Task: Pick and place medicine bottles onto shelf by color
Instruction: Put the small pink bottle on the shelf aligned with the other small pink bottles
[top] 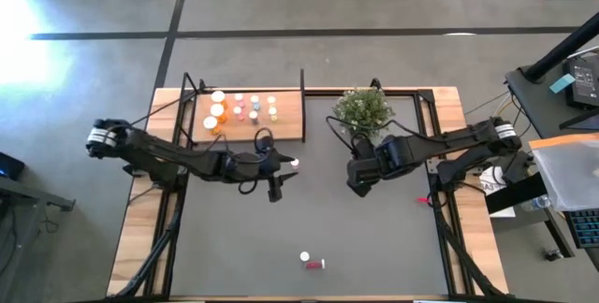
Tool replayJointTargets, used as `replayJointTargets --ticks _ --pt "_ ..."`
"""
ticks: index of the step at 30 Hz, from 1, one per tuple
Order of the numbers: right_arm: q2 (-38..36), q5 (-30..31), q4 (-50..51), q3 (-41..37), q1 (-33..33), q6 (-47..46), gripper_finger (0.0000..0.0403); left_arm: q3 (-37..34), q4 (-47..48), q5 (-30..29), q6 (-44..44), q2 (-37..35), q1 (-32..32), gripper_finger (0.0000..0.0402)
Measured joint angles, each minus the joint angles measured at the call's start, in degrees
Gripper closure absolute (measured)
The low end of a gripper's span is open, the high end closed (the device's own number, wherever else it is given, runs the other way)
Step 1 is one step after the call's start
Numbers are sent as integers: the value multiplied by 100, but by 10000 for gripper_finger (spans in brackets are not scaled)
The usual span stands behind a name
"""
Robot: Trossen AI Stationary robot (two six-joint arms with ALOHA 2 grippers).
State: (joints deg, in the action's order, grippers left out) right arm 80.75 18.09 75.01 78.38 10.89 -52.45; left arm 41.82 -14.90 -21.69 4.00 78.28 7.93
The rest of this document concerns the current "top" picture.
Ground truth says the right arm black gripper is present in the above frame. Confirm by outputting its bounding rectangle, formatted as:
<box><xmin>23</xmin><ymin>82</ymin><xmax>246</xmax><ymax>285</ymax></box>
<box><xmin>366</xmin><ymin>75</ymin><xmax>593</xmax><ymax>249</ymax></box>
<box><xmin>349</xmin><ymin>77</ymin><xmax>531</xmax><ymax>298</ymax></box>
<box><xmin>346</xmin><ymin>136</ymin><xmax>400</xmax><ymax>198</ymax></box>

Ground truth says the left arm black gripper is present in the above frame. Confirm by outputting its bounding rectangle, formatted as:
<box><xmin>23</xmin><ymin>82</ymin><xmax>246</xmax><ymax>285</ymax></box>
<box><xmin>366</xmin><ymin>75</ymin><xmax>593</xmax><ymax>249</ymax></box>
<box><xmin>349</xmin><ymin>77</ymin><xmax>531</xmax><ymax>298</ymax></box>
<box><xmin>224</xmin><ymin>149</ymin><xmax>300</xmax><ymax>187</ymax></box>

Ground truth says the large orange pill bottle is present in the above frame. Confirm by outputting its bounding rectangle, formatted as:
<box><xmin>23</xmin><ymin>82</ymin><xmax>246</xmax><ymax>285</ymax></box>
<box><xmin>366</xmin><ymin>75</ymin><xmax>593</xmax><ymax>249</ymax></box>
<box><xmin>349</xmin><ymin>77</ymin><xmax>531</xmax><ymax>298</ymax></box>
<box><xmin>202</xmin><ymin>115</ymin><xmax>223</xmax><ymax>137</ymax></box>
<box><xmin>210</xmin><ymin>102</ymin><xmax>229</xmax><ymax>124</ymax></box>
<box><xmin>210</xmin><ymin>89</ymin><xmax>230</xmax><ymax>108</ymax></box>

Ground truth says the wooden shelf board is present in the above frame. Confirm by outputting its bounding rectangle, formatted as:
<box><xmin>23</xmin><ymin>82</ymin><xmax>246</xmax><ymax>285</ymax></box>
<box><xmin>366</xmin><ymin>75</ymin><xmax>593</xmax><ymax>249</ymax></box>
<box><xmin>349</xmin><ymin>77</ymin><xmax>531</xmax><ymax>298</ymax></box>
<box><xmin>193</xmin><ymin>90</ymin><xmax>306</xmax><ymax>145</ymax></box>

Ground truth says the green plant in black pot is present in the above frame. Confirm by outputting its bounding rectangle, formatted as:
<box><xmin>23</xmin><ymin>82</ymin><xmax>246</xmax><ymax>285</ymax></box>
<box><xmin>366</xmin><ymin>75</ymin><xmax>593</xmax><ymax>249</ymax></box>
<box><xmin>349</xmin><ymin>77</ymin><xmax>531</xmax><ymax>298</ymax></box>
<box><xmin>331</xmin><ymin>87</ymin><xmax>396</xmax><ymax>139</ymax></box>

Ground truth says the grey table mat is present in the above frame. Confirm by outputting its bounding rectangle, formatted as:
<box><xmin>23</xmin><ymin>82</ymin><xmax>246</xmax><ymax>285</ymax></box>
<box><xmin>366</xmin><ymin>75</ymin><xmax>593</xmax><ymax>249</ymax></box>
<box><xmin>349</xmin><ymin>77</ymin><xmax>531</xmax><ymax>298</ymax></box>
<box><xmin>168</xmin><ymin>94</ymin><xmax>450</xmax><ymax>297</ymax></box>

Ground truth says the white paper sheet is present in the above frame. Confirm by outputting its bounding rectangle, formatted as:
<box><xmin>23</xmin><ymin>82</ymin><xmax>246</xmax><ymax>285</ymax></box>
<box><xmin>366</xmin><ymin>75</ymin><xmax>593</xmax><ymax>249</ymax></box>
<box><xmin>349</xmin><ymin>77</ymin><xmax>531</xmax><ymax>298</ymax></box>
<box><xmin>479</xmin><ymin>166</ymin><xmax>517</xmax><ymax>219</ymax></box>

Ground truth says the clear water bottle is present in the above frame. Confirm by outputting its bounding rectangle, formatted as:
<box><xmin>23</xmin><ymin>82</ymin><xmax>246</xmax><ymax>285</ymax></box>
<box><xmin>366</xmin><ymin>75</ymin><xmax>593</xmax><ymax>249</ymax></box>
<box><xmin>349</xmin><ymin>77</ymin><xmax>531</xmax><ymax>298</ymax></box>
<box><xmin>519</xmin><ymin>194</ymin><xmax>552</xmax><ymax>213</ymax></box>

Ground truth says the dark side table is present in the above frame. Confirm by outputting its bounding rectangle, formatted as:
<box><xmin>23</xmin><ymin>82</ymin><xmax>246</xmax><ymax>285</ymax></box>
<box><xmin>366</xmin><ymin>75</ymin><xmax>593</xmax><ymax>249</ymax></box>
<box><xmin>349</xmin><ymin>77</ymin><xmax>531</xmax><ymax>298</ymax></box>
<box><xmin>504</xmin><ymin>45</ymin><xmax>599</xmax><ymax>140</ymax></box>

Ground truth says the clear plastic bag orange edge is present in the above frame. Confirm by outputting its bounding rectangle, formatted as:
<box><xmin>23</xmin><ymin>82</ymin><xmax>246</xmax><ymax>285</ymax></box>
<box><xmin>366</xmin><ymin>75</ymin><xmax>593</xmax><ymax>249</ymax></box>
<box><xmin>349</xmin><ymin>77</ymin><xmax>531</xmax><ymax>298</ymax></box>
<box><xmin>530</xmin><ymin>132</ymin><xmax>599</xmax><ymax>213</ymax></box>

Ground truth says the teal sticky note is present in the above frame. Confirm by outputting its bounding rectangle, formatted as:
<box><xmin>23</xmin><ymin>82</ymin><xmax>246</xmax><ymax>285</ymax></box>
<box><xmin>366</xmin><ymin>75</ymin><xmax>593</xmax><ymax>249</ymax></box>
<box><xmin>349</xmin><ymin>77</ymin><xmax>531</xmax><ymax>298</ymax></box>
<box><xmin>548</xmin><ymin>73</ymin><xmax>577</xmax><ymax>94</ymax></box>

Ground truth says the black pole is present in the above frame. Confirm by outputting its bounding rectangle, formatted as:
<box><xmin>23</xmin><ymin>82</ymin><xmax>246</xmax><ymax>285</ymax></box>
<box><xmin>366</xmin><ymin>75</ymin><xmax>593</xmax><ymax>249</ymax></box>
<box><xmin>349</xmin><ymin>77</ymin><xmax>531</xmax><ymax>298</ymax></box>
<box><xmin>520</xmin><ymin>10</ymin><xmax>599</xmax><ymax>83</ymax></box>

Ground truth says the keyboard with blue keys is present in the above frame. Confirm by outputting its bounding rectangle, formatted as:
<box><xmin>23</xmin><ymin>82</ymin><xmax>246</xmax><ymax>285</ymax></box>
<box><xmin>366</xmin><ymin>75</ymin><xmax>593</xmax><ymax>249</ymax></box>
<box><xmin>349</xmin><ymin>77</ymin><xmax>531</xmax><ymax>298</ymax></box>
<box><xmin>563</xmin><ymin>208</ymin><xmax>599</xmax><ymax>250</ymax></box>

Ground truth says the black power adapter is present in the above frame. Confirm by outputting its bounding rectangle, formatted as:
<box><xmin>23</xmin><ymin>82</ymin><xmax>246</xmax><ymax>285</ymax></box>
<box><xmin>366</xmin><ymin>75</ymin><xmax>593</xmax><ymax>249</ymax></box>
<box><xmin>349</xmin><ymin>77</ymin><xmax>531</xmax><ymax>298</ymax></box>
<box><xmin>562</xmin><ymin>53</ymin><xmax>599</xmax><ymax>108</ymax></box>

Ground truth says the black device with blue light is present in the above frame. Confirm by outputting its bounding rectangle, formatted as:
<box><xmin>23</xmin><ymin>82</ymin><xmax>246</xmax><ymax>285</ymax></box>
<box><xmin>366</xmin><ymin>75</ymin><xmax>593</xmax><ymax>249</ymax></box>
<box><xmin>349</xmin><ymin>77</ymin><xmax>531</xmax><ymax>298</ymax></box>
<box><xmin>0</xmin><ymin>151</ymin><xmax>27</xmax><ymax>181</ymax></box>

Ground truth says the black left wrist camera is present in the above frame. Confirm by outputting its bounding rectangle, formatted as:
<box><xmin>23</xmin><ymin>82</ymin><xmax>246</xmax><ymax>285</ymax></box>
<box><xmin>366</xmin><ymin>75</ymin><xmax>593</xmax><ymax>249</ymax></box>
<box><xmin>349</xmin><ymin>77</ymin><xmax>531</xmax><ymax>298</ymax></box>
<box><xmin>267</xmin><ymin>176</ymin><xmax>284</xmax><ymax>203</ymax></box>

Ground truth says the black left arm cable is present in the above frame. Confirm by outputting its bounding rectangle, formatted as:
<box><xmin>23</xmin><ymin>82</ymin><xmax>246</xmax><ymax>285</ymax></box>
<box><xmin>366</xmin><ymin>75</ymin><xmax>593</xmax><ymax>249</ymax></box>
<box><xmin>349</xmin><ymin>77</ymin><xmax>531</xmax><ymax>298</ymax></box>
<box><xmin>237</xmin><ymin>126</ymin><xmax>276</xmax><ymax>196</ymax></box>

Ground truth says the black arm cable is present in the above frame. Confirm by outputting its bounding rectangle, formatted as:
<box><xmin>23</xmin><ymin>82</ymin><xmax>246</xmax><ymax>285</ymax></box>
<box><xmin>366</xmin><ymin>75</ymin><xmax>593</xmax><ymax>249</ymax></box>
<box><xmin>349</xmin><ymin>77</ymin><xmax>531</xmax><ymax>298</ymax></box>
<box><xmin>325</xmin><ymin>115</ymin><xmax>436</xmax><ymax>157</ymax></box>
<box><xmin>237</xmin><ymin>126</ymin><xmax>276</xmax><ymax>196</ymax></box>

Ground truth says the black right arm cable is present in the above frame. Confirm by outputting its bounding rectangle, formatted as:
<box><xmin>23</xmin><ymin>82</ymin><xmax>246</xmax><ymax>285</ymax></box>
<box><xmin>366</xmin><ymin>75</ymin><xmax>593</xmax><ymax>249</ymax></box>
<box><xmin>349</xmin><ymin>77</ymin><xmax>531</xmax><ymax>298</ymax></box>
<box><xmin>325</xmin><ymin>115</ymin><xmax>436</xmax><ymax>157</ymax></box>

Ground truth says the black aluminium rig frame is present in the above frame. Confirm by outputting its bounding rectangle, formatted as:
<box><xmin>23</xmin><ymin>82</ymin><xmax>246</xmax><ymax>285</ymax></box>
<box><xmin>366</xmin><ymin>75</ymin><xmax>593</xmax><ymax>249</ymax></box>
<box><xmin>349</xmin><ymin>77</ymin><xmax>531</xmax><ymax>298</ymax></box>
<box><xmin>105</xmin><ymin>72</ymin><xmax>511</xmax><ymax>302</ymax></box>

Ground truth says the black desk frame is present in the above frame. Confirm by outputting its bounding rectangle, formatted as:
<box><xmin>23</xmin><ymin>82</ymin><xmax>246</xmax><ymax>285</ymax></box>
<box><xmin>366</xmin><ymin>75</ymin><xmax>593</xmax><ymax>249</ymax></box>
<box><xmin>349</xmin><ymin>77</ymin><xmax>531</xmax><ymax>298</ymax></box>
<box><xmin>484</xmin><ymin>171</ymin><xmax>576</xmax><ymax>260</ymax></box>

